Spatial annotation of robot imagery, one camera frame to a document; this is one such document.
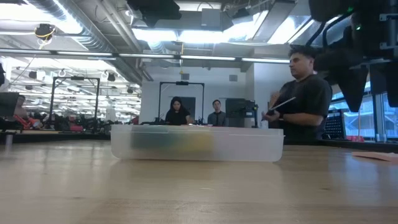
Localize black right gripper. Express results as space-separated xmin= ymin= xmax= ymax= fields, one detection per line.
xmin=337 ymin=9 xmax=398 ymax=113

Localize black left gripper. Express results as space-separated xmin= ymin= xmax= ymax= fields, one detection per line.
xmin=126 ymin=0 xmax=183 ymax=29

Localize pale pink sticky note pad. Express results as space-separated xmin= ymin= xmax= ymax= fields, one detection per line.
xmin=352 ymin=151 xmax=398 ymax=162

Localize yellow green crayon box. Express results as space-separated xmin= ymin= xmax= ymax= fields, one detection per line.
xmin=130 ymin=132 xmax=216 ymax=156

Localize clear plastic container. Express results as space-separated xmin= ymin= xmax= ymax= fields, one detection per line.
xmin=110 ymin=124 xmax=285 ymax=163

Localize grey ceiling junction box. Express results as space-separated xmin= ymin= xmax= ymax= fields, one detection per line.
xmin=201 ymin=7 xmax=223 ymax=29

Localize black pegboard cart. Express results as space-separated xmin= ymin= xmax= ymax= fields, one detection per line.
xmin=323 ymin=108 xmax=350 ymax=141

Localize long ceiling light strip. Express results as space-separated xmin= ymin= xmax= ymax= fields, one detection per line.
xmin=0 ymin=48 xmax=292 ymax=65

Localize person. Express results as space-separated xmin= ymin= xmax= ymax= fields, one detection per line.
xmin=14 ymin=95 xmax=43 ymax=130
xmin=261 ymin=44 xmax=333 ymax=146
xmin=164 ymin=96 xmax=192 ymax=126
xmin=207 ymin=99 xmax=228 ymax=127

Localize thin dark clipboard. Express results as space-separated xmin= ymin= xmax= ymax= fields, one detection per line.
xmin=262 ymin=96 xmax=297 ymax=121

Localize grey door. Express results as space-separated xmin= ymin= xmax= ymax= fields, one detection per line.
xmin=182 ymin=96 xmax=197 ymax=126

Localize black monitor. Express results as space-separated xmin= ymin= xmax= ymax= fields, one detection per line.
xmin=225 ymin=98 xmax=259 ymax=128
xmin=0 ymin=91 xmax=20 ymax=118

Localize dark background table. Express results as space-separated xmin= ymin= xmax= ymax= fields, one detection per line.
xmin=0 ymin=129 xmax=112 ymax=141

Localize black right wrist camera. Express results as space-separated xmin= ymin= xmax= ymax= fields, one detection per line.
xmin=313 ymin=48 xmax=358 ymax=86

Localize black aluminium table frame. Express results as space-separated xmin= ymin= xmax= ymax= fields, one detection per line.
xmin=283 ymin=139 xmax=398 ymax=154

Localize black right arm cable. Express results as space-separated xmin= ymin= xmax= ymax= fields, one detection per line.
xmin=306 ymin=14 xmax=354 ymax=48

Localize black ceiling cable reel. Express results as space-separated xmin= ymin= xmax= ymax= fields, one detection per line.
xmin=34 ymin=23 xmax=57 ymax=41

